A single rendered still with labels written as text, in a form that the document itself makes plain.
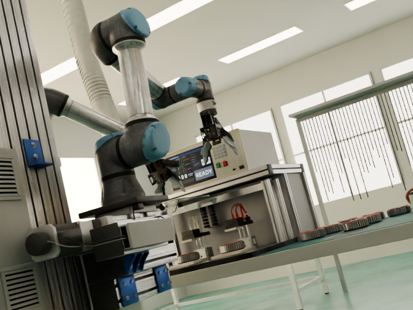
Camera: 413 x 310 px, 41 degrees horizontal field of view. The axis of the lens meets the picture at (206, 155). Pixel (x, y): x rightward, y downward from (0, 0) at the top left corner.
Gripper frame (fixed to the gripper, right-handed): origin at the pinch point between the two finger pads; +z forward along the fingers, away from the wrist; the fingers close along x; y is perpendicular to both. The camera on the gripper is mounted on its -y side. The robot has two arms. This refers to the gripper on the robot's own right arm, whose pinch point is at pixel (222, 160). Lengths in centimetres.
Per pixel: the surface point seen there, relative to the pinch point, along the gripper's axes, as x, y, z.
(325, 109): -6, -382, -74
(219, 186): -15.2, -31.3, 6.8
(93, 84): -124, -124, -97
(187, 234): -36, -29, 25
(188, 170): -30.6, -36.6, -5.1
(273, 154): 5, -65, -4
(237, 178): -5.4, -29.9, 6.0
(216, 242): -31, -49, 31
